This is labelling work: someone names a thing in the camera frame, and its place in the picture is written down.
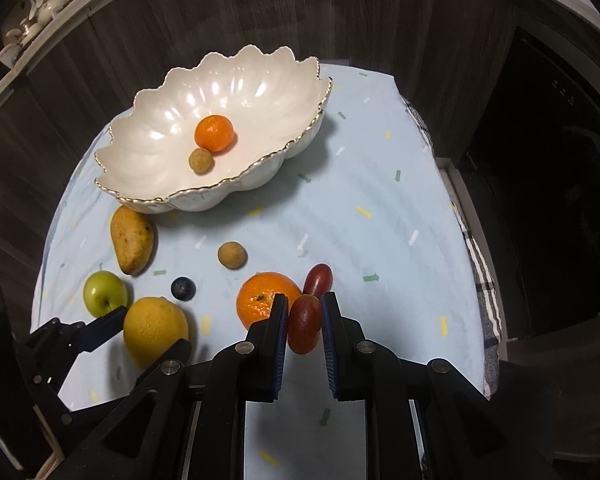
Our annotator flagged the large orange mandarin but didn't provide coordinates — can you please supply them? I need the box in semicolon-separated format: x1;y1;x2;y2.
236;272;301;330

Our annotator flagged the green apple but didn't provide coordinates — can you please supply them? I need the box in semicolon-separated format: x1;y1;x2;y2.
83;270;129;318

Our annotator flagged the yellow lemon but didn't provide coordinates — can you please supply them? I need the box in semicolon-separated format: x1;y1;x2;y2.
123;297;189;370

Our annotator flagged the brown longan on cloth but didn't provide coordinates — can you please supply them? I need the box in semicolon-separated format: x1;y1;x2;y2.
216;242;248;270

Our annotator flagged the dark blueberry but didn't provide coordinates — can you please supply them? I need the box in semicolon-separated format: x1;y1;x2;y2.
171;276;196;301

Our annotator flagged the yellow mango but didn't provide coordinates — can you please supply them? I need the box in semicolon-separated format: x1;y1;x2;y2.
110;206;155;275

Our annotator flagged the light blue patterned tablecloth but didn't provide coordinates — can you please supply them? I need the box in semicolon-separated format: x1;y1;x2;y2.
31;65;496;479

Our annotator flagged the brown longan in bowl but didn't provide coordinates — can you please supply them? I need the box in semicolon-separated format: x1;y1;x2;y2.
188;148;214;174

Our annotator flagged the small orange mandarin in bowl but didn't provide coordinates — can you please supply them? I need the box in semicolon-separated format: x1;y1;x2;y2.
194;115;235;154

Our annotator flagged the white scalloped ceramic bowl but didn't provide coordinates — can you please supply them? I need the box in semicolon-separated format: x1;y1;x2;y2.
95;44;332;214

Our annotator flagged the white teapot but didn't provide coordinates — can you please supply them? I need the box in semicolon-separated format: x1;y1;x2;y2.
36;0;66;27

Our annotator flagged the dark wood cabinet front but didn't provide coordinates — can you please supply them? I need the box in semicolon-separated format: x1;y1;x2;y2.
0;0;518;313

